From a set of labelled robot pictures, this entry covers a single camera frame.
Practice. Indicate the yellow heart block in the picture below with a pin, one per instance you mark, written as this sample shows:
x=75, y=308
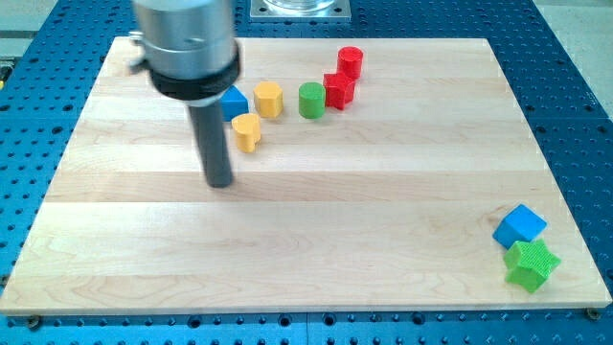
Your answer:
x=247, y=130

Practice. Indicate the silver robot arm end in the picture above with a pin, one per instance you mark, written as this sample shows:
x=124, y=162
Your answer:
x=189, y=47

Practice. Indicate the yellow hexagon block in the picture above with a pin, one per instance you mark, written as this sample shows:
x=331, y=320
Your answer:
x=268, y=99

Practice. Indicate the light wooden board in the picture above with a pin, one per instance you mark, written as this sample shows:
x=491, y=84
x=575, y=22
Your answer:
x=389, y=204

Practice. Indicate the green cylinder block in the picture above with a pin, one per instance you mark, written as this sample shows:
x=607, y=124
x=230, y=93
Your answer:
x=312, y=97

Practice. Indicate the red star block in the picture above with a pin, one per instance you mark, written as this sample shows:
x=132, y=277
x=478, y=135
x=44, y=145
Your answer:
x=339, y=90

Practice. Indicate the blue triangle block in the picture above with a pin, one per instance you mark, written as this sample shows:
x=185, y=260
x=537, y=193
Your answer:
x=233, y=103

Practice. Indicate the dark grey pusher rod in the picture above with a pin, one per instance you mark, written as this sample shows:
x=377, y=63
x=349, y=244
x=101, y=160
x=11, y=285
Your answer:
x=207, y=122

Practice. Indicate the red cylinder block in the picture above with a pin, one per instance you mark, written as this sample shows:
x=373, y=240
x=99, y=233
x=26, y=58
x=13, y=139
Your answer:
x=349, y=62

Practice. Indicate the blue cube block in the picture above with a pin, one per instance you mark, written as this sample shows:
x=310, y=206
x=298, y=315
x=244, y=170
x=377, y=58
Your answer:
x=521, y=224

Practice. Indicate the green star block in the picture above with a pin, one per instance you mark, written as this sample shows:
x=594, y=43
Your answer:
x=530, y=264

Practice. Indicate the blue perforated table plate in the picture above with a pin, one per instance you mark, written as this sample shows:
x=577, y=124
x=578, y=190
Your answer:
x=49, y=86

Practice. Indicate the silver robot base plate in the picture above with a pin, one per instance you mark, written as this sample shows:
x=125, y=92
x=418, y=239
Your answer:
x=300, y=10

